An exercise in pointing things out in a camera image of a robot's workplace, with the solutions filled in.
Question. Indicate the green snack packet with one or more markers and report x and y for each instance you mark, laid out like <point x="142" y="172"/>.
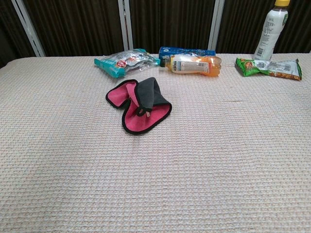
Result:
<point x="269" y="68"/>

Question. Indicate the white bottle yellow cap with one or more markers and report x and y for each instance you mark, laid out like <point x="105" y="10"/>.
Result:
<point x="269" y="31"/>

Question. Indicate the teal clear snack packet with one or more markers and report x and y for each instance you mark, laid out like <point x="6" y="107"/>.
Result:
<point x="116" y="64"/>

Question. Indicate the pink and grey cloth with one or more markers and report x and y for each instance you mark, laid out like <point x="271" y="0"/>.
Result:
<point x="136" y="120"/>

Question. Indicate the white partition frame post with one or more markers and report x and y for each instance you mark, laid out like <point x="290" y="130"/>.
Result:
<point x="125" y="21"/>
<point x="216" y="24"/>
<point x="28" y="26"/>

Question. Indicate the beige woven tablecloth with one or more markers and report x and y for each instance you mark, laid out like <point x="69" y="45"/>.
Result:
<point x="155" y="157"/>

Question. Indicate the blue rectangular packet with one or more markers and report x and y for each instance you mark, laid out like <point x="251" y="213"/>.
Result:
<point x="184" y="51"/>

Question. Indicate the orange drink bottle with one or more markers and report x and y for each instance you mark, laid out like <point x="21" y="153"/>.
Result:
<point x="192" y="65"/>

